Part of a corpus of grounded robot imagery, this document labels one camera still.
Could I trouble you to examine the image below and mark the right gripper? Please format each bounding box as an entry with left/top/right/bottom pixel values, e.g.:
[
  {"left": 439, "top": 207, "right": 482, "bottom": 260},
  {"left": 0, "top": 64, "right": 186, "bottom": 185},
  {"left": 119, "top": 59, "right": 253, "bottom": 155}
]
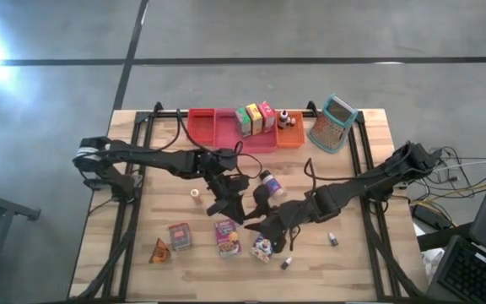
[{"left": 245, "top": 184, "right": 318, "bottom": 254}]

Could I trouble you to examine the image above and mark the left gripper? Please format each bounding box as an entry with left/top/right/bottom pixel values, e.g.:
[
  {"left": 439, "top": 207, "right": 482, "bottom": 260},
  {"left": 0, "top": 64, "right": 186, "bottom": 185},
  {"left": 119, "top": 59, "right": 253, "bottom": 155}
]
[{"left": 202, "top": 162, "right": 251, "bottom": 225}]

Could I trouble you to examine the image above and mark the small green carton box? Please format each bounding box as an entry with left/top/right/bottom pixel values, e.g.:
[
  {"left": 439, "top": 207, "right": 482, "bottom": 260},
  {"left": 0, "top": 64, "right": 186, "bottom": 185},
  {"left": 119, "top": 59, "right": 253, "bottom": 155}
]
[{"left": 234, "top": 106, "right": 253, "bottom": 138}]

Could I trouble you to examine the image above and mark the small yellow carton box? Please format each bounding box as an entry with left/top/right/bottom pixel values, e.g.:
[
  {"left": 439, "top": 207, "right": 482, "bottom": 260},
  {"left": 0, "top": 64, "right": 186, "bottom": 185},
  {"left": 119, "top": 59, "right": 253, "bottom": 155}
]
[{"left": 245, "top": 103, "right": 264, "bottom": 136}]

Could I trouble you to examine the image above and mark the small red cereal box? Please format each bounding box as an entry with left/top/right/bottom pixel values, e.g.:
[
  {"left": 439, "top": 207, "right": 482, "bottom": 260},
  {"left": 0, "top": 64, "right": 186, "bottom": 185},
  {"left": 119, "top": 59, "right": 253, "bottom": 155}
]
[{"left": 257, "top": 100, "right": 278, "bottom": 133}]

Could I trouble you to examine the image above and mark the Raisin Bran cereal box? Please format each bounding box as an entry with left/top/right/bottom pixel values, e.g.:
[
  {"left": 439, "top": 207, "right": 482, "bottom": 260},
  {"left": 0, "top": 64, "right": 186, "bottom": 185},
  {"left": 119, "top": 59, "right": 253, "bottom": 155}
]
[{"left": 213, "top": 217, "right": 243, "bottom": 258}]

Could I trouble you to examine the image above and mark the spice jar purple label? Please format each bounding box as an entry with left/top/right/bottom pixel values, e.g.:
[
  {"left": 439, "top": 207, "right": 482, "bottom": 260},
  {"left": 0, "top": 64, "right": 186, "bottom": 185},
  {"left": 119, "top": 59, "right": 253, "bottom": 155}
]
[{"left": 258, "top": 169, "right": 289, "bottom": 199}]

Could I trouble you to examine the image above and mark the Frosted Flakes cereal box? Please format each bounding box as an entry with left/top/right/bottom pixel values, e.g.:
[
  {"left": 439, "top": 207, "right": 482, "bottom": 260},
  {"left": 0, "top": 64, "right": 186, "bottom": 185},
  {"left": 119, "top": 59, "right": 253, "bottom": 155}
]
[{"left": 249, "top": 233, "right": 275, "bottom": 264}]

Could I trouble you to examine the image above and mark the red patterned tin box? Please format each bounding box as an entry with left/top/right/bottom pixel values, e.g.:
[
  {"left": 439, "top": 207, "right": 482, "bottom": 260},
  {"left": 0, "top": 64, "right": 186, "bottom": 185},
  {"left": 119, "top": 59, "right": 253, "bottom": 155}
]
[{"left": 167, "top": 221, "right": 193, "bottom": 252}]

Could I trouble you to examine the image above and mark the pink plastic tray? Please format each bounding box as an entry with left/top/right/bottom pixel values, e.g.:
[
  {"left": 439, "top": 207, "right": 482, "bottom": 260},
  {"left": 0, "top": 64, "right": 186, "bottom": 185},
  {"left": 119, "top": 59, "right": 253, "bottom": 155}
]
[{"left": 213, "top": 107, "right": 279, "bottom": 154}]

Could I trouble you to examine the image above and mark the orange triangular snack bag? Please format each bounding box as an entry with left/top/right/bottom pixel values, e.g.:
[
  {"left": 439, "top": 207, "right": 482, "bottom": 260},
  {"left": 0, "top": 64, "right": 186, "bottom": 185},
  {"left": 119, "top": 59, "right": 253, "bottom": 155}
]
[{"left": 148, "top": 236, "right": 172, "bottom": 265}]

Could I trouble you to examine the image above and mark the small orange plastic basket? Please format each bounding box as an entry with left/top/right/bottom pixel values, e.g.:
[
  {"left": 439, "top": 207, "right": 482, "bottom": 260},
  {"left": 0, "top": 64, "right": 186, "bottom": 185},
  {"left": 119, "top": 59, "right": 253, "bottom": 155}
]
[{"left": 275, "top": 110, "right": 307, "bottom": 149}]

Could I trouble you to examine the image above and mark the small red plastic basket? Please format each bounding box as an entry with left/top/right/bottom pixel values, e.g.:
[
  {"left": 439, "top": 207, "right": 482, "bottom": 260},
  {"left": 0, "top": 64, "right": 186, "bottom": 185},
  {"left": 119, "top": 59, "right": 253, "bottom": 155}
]
[{"left": 186, "top": 107, "right": 218, "bottom": 147}]

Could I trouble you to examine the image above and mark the steel box grater teal trim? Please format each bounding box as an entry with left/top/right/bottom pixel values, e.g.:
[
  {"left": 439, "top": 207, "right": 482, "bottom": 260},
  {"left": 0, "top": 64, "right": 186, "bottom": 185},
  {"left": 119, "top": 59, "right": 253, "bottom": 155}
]
[{"left": 307, "top": 93, "right": 359, "bottom": 155}]

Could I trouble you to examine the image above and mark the black power brick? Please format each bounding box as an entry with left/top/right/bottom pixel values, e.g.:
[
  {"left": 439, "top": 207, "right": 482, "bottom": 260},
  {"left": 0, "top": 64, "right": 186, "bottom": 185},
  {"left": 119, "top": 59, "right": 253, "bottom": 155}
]
[{"left": 411, "top": 204, "right": 453, "bottom": 231}]

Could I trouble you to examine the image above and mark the white crumpled bag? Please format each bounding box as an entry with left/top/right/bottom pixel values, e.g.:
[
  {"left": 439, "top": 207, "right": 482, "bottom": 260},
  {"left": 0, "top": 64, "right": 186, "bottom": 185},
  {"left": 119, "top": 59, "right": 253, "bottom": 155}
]
[{"left": 419, "top": 247, "right": 446, "bottom": 282}]

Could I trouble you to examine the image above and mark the black keyboard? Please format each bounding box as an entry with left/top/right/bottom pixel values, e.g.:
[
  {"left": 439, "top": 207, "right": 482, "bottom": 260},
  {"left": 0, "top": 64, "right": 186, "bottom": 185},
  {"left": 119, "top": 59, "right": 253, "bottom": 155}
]
[{"left": 440, "top": 242, "right": 486, "bottom": 304}]

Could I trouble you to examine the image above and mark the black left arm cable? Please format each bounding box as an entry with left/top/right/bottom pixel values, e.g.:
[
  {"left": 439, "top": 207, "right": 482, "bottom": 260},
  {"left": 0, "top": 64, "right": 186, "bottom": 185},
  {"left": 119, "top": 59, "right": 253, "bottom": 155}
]
[{"left": 175, "top": 108, "right": 265, "bottom": 178}]

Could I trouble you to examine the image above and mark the black aluminium rig frame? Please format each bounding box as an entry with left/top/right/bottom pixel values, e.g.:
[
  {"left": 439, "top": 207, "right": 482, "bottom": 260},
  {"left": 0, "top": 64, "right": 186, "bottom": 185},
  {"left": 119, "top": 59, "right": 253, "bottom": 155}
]
[{"left": 68, "top": 100, "right": 432, "bottom": 303}]

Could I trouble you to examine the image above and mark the yellow floor cable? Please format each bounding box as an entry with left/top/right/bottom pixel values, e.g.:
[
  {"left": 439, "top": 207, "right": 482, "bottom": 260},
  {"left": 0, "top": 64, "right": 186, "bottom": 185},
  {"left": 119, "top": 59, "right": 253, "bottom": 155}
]
[{"left": 411, "top": 185, "right": 486, "bottom": 206}]

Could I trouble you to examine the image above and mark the black floor cable bundle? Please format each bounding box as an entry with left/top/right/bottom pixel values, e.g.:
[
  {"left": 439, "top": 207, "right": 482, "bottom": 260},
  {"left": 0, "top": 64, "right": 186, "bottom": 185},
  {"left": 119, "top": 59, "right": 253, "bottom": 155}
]
[{"left": 419, "top": 145, "right": 486, "bottom": 191}]

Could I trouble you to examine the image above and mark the white floor cable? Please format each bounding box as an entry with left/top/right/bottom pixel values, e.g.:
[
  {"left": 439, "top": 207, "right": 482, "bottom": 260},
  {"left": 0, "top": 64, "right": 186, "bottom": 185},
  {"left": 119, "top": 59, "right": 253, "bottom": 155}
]
[{"left": 432, "top": 158, "right": 486, "bottom": 174}]

